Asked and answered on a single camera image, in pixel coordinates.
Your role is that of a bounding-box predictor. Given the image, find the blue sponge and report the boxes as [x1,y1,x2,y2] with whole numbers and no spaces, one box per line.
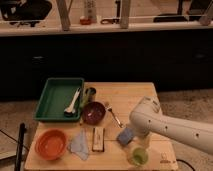
[116,127,134,146]

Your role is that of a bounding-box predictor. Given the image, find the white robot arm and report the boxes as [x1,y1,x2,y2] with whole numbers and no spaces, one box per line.
[129,97,213,155]

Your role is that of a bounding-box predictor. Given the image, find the dark purple bowl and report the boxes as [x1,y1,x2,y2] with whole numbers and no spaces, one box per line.
[82,102,106,125]

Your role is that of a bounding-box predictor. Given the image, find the orange red bowl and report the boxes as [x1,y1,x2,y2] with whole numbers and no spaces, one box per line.
[35,129,68,161]

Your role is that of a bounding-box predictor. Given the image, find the dark metal cup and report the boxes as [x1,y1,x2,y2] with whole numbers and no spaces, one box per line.
[85,87,96,102]

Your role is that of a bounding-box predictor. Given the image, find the white plastic spoon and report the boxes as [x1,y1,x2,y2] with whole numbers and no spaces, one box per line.
[64,88,81,115]

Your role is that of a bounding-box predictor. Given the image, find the green plastic tray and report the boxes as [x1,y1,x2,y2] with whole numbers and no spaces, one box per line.
[34,78,84,122]

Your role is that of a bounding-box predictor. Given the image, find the wooden block brush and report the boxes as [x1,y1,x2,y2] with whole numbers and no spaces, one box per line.
[92,127,105,152]

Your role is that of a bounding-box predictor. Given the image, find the light blue cloth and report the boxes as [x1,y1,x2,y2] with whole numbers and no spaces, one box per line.
[68,129,89,161]

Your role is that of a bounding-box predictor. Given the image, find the small red object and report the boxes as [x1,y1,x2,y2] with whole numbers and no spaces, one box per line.
[79,16,92,25]

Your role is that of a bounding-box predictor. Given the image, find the wooden beam middle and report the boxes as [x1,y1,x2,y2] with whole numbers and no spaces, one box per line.
[120,0,131,29]

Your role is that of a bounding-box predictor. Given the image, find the wooden beam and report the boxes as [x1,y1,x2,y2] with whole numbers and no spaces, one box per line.
[56,0,70,31]
[120,0,131,29]

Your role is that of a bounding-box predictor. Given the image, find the green clear cup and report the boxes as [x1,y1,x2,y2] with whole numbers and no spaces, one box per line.
[129,147,148,166]

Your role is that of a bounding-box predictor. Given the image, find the wooden beam left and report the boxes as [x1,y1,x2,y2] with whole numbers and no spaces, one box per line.
[56,0,70,31]

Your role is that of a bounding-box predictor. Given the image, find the black pole stand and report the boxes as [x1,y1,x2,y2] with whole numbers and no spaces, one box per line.
[14,123,26,171]

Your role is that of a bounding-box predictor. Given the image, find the black office chair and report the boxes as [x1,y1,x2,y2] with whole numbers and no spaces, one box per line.
[0,0,52,27]

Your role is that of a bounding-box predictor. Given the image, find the black cable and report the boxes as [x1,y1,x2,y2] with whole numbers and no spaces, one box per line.
[175,158,198,171]

